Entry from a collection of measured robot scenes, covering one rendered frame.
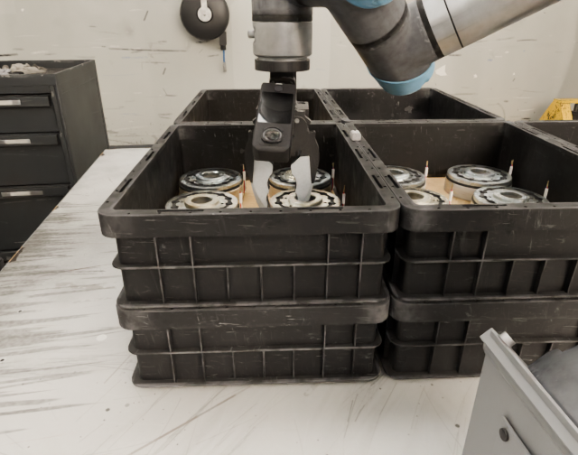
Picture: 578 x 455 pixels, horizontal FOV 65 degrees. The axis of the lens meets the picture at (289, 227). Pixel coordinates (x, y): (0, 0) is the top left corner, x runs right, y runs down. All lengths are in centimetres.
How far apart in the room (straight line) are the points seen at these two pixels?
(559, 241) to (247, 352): 36
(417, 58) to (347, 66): 349
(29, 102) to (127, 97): 207
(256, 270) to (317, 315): 8
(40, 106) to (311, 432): 173
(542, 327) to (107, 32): 376
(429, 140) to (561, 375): 58
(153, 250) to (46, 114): 161
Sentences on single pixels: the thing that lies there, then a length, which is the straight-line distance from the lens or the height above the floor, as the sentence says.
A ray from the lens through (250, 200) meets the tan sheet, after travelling 74.
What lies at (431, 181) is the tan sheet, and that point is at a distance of 86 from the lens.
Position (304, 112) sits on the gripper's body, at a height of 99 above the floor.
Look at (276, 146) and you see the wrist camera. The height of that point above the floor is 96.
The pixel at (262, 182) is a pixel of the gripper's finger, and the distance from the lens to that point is 63.
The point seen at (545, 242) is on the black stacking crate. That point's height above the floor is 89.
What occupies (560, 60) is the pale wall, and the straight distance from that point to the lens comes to 493.
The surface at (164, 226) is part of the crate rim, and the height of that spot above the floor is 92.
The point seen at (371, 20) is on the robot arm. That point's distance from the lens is 55.
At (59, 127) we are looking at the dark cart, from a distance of 203.
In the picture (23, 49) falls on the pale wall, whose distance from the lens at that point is 422.
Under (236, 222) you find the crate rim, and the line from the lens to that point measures 44.
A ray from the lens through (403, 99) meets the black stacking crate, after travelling 125.
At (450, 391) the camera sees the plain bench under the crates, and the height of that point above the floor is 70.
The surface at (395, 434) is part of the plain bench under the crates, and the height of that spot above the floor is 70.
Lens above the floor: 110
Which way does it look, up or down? 25 degrees down
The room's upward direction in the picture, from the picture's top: straight up
